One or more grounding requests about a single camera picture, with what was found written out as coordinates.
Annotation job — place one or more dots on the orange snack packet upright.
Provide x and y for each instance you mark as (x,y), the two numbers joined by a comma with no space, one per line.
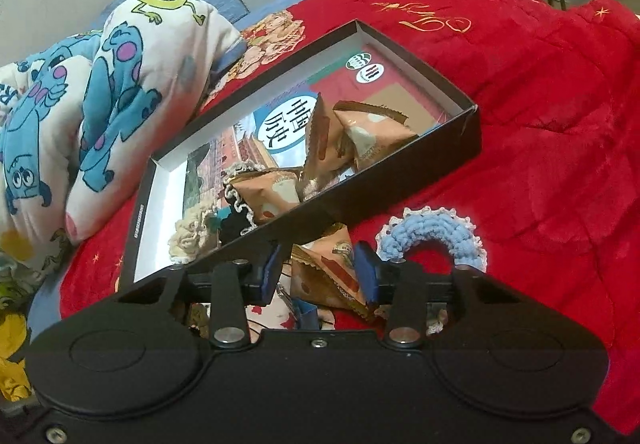
(329,150)

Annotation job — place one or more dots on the black shallow cardboard box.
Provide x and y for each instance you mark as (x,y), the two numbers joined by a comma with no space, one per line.
(353,196)

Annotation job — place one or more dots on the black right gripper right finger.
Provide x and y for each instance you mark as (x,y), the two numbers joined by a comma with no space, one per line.
(400,286)

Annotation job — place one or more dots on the red plush blanket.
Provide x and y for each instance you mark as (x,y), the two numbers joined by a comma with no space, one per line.
(555,189)

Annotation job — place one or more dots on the white cartoon monster quilt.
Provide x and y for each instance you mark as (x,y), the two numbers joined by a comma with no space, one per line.
(80,119)

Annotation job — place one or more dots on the black white-trimmed crochet scrunchie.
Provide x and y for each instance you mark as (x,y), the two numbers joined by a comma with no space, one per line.
(240,218)

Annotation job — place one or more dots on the blue crochet scrunchie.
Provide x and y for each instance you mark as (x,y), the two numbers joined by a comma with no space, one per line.
(442,226)

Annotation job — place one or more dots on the beige crochet scrunchie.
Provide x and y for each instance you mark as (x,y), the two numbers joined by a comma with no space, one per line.
(196,233)

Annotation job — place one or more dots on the Chinese history textbook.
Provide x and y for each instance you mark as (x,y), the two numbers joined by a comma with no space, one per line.
(274,135)

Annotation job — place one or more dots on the orange triangular snack packet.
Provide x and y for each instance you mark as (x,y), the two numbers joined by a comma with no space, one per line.
(268,193)

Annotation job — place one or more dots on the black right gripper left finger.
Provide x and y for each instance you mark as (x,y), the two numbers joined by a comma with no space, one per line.
(236,284)

